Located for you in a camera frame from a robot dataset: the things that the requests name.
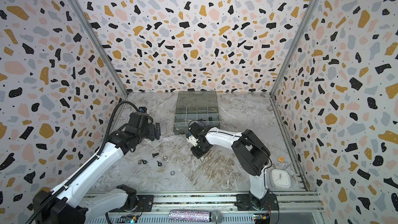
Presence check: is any clear plastic compartment organizer box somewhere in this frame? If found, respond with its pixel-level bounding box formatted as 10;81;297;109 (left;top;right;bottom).
173;91;221;135

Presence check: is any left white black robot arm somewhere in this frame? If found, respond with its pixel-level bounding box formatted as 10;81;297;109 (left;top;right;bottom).
27;106;161;224

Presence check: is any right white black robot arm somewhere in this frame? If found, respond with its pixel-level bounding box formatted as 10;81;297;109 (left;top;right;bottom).
186;122;272;210

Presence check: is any glitter handheld microphone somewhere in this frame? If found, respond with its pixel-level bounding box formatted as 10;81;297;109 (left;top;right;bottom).
169;210;223;224

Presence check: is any white square clock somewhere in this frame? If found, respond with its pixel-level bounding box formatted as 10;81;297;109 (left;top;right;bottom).
271;169;291;189

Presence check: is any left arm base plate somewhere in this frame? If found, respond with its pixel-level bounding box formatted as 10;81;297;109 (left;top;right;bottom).
111;195;154;213

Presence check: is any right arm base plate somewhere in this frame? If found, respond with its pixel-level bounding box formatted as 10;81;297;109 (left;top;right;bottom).
235;192;279;211

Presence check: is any aluminium front rail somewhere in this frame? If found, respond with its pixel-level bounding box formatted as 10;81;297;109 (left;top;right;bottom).
58;191;325;224

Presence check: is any left corner aluminium post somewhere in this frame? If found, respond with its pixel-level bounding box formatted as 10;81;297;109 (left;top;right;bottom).
67;0;128;99

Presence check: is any corner aluminium post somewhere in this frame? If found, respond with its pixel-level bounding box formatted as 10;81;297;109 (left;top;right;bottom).
270;0;319;97
67;0;128;99

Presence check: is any right corner aluminium post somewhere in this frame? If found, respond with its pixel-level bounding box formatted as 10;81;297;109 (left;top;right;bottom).
270;0;319;97

